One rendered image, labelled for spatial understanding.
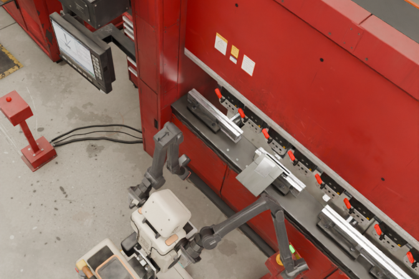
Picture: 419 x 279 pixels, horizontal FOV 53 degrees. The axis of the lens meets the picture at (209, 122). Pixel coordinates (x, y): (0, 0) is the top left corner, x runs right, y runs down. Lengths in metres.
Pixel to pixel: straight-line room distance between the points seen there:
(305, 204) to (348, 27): 1.41
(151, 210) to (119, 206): 1.49
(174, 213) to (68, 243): 1.63
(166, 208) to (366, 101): 1.07
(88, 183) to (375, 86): 2.63
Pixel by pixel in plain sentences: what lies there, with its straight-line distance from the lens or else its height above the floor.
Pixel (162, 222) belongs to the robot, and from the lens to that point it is 2.16.
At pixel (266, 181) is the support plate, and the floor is 1.00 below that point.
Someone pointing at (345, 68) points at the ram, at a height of 2.06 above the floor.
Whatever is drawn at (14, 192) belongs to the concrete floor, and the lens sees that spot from 3.90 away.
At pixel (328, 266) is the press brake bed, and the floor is 0.69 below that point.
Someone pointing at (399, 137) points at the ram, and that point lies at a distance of 1.97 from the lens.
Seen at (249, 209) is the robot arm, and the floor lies 1.37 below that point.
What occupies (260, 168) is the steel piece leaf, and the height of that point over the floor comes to 1.00.
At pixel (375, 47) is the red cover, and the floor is 2.25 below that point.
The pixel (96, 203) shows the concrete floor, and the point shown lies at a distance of 3.70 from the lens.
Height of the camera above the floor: 3.37
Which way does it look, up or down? 56 degrees down
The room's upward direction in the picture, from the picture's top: 9 degrees clockwise
